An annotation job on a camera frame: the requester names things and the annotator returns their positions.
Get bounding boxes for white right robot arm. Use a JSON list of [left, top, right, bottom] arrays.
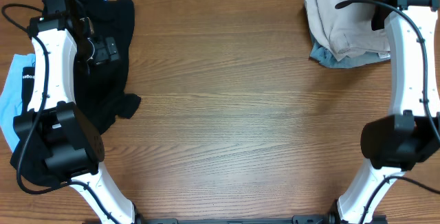
[[322, 0, 439, 223]]

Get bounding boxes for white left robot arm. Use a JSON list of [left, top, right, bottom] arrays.
[[11, 0, 145, 223]]

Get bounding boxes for black garment pile with logo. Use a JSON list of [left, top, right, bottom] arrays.
[[9, 0, 142, 188]]

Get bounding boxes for light blue garment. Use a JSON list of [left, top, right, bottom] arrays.
[[1, 0, 106, 150]]

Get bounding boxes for folded teal shirt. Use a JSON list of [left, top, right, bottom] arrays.
[[309, 34, 391, 69]]

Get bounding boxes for folded beige shorts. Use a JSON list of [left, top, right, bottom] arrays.
[[304, 0, 390, 60]]

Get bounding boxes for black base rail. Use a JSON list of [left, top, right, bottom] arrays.
[[82, 213, 388, 224]]

